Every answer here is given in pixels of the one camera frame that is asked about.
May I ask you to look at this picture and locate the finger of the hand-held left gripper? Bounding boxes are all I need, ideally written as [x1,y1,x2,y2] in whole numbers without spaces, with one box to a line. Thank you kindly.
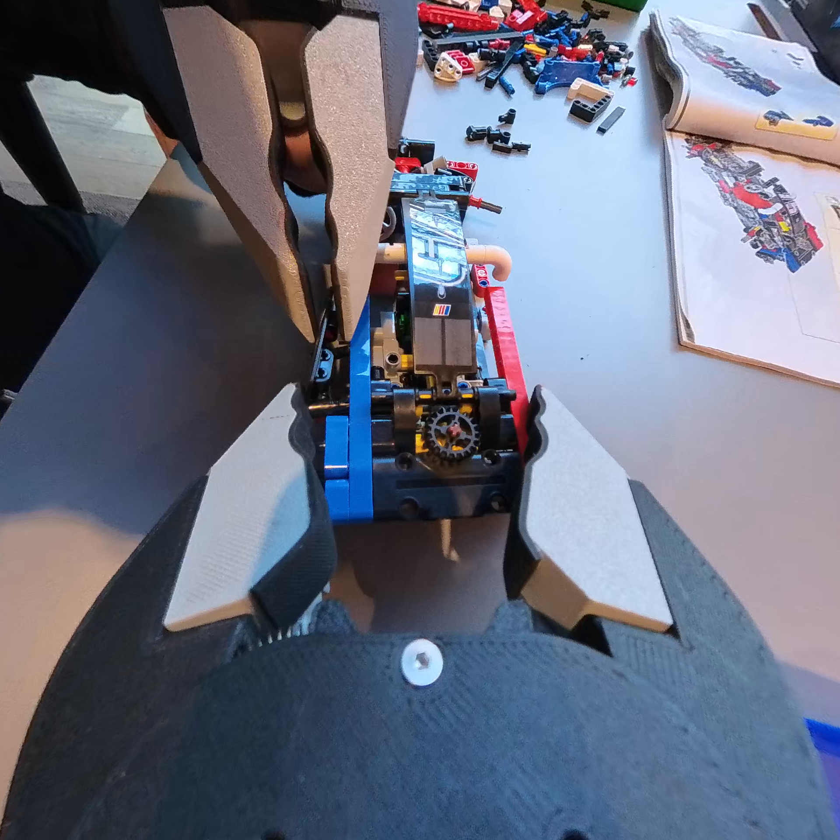
[163,7,319,345]
[301,10,398,345]

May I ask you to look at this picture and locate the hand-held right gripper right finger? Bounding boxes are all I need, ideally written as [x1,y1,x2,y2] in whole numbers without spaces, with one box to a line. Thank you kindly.
[504,386,676,634]

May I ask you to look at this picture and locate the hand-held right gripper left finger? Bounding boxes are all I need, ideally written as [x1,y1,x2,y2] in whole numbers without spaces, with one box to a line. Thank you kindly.
[163,384,339,632]

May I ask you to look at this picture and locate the toy brick car model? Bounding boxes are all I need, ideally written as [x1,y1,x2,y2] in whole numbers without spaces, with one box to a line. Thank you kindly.
[308,136,531,524]

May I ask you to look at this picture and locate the grey desk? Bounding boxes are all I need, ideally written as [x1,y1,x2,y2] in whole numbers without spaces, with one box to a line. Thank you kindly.
[0,0,840,788]

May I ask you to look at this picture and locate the small black brick assembly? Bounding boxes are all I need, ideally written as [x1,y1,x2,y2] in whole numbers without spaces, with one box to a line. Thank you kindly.
[465,108,532,156]

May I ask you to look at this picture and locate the pile of loose toy bricks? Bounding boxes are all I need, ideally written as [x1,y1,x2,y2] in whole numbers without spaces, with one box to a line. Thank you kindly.
[416,0,639,126]

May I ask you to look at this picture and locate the person's black clothing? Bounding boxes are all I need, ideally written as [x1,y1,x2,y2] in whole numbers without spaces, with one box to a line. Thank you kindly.
[0,193,126,411]

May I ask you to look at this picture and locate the open instruction booklet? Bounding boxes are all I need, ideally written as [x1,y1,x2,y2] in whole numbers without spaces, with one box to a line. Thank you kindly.
[663,130,840,388]

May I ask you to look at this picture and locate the blue plastic bin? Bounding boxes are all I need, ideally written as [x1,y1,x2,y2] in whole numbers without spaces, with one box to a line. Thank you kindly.
[804,717,840,778]

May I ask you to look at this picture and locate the rolled instruction booklet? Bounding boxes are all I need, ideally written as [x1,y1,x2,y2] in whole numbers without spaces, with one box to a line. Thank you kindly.
[646,10,840,166]

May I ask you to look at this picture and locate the black toy set box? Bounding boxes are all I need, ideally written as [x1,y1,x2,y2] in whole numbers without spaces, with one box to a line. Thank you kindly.
[747,0,840,55]

